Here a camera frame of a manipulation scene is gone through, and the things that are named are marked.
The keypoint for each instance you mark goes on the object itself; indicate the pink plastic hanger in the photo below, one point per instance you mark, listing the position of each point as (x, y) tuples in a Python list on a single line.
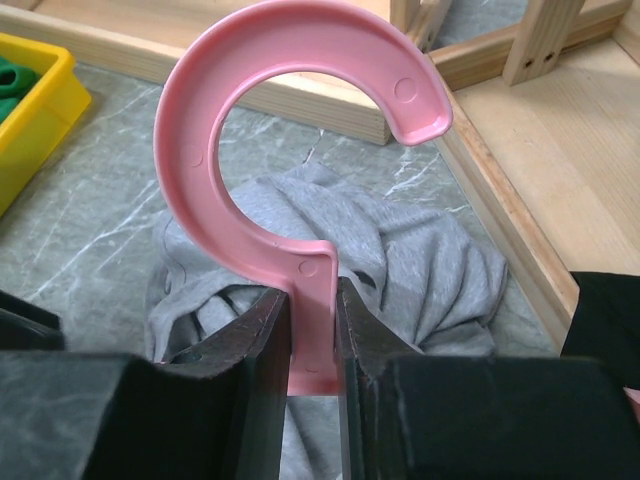
[(194, 151)]

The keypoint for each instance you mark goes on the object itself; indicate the green garment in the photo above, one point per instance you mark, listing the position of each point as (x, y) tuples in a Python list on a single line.
[(16, 81)]

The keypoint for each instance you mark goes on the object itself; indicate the grey tank top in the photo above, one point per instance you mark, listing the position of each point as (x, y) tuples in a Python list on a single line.
[(417, 269)]

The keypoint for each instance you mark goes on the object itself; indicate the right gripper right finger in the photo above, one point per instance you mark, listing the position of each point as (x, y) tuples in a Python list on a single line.
[(406, 415)]

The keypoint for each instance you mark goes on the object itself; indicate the black garment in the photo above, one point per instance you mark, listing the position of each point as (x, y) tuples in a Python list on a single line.
[(605, 324)]

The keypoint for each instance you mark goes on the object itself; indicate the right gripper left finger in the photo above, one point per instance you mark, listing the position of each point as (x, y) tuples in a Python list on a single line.
[(213, 411)]

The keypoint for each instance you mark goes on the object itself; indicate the left wooden clothes rack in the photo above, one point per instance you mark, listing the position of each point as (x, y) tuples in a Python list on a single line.
[(322, 63)]

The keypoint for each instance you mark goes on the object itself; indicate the wooden clothes rack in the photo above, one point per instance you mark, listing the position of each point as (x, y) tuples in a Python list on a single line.
[(545, 144), (322, 63)]

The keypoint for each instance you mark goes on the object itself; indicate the yellow plastic bin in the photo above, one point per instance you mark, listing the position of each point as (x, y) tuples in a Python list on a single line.
[(43, 117)]

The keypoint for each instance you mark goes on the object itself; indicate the right wooden clothes rack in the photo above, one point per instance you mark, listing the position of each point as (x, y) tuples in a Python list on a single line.
[(545, 144)]

